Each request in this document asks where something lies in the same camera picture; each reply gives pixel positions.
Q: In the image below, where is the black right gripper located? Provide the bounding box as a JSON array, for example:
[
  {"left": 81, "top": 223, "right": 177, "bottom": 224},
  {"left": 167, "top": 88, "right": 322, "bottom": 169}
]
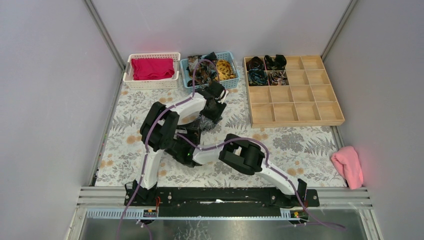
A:
[{"left": 176, "top": 118, "right": 202, "bottom": 147}]

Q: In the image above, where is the grey leaf pattern tie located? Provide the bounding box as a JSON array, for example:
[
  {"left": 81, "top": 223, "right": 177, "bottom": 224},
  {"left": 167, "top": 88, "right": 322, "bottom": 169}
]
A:
[{"left": 198, "top": 115, "right": 216, "bottom": 132}]

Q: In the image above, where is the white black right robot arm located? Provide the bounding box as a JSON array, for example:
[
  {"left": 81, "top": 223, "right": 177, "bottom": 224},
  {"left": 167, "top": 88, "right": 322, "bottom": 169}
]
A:
[{"left": 165, "top": 119, "right": 307, "bottom": 206}]

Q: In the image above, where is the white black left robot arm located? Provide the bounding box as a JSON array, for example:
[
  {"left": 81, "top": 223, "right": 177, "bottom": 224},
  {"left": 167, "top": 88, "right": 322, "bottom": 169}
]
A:
[{"left": 127, "top": 81, "right": 229, "bottom": 206}]

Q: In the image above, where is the light blue plastic basket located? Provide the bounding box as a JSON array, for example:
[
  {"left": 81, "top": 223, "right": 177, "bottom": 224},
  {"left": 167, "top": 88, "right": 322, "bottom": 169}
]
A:
[{"left": 179, "top": 51, "right": 240, "bottom": 93}]

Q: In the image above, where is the yellow patterned tie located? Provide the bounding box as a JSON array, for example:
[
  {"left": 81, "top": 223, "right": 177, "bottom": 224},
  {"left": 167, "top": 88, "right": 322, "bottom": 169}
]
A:
[{"left": 215, "top": 59, "right": 237, "bottom": 81}]

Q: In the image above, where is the orange floral tie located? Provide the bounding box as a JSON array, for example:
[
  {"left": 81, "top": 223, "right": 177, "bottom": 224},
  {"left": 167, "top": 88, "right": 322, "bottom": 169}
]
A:
[{"left": 187, "top": 55, "right": 218, "bottom": 86}]

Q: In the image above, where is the dark navy red tie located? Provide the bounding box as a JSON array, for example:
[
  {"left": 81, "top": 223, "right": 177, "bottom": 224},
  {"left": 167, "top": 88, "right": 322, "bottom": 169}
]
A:
[{"left": 200, "top": 52, "right": 218, "bottom": 71}]

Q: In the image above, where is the rolled navy blue tie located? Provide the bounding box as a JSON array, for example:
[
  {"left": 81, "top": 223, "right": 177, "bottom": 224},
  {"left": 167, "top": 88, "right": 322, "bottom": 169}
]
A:
[{"left": 248, "top": 69, "right": 269, "bottom": 87}]

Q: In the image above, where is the rolled dark red tie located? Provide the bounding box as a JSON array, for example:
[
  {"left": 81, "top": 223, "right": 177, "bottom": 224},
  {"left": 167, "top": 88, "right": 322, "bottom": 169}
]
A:
[{"left": 246, "top": 56, "right": 265, "bottom": 71}]

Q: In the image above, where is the rolled multicolour tie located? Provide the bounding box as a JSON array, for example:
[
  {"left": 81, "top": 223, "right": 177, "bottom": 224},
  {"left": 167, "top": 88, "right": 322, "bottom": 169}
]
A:
[{"left": 268, "top": 70, "right": 289, "bottom": 86}]

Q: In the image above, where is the white plastic basket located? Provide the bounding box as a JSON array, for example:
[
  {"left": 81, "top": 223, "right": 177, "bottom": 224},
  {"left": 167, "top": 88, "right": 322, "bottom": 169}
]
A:
[{"left": 122, "top": 52, "right": 181, "bottom": 90}]

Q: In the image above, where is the rolled black tie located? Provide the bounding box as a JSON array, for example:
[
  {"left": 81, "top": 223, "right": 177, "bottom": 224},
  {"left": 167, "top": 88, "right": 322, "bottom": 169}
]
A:
[{"left": 264, "top": 54, "right": 287, "bottom": 71}]

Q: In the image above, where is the magenta cloth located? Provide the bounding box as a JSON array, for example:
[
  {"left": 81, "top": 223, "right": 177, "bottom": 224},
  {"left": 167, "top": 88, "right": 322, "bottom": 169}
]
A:
[{"left": 131, "top": 58, "right": 175, "bottom": 81}]

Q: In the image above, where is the wooden compartment tray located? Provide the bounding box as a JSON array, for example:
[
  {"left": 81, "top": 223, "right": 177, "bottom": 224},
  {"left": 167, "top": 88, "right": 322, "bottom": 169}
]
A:
[{"left": 243, "top": 55, "right": 345, "bottom": 128}]

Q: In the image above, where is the floral tablecloth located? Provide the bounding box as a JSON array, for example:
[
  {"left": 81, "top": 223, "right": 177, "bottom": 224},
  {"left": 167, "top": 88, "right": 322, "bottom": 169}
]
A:
[{"left": 96, "top": 67, "right": 347, "bottom": 188}]

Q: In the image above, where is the pink cloth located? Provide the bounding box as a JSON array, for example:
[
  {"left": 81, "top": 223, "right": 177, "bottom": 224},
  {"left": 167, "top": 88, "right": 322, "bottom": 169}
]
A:
[{"left": 331, "top": 146, "right": 364, "bottom": 190}]

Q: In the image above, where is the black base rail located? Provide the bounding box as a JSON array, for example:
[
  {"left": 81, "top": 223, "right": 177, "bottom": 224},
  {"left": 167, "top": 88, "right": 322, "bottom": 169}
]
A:
[{"left": 124, "top": 186, "right": 301, "bottom": 218}]

